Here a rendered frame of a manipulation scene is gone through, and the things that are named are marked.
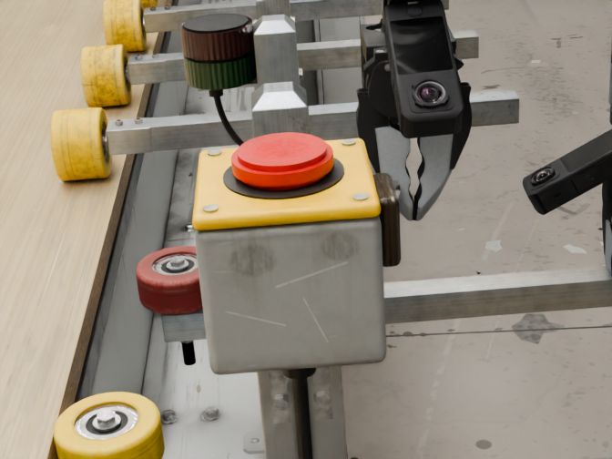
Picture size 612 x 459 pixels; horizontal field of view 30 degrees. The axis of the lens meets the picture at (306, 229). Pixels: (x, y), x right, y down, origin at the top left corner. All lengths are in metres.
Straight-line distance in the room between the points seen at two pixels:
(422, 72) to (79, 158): 0.55
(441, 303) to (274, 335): 0.67
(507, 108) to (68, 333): 0.57
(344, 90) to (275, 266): 3.25
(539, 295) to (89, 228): 0.46
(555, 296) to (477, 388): 1.39
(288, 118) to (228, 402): 0.73
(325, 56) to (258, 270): 1.10
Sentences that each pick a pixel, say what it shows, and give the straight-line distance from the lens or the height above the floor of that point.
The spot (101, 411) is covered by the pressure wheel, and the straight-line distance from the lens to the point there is 0.89.
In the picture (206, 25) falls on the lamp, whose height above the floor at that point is 1.15.
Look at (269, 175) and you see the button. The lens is 0.43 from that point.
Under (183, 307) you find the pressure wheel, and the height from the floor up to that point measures 0.88.
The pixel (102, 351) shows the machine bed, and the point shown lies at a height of 0.80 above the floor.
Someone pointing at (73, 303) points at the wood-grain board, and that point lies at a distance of 1.06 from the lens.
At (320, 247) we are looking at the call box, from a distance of 0.42.
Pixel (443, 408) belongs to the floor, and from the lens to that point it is 2.45.
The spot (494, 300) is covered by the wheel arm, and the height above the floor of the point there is 0.85.
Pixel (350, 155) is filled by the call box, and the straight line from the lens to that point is 0.46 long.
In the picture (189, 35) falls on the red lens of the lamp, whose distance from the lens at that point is 0.94.
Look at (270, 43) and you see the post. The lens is 0.94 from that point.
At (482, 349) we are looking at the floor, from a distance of 2.64.
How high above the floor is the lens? 1.40
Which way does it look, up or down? 26 degrees down
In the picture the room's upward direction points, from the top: 4 degrees counter-clockwise
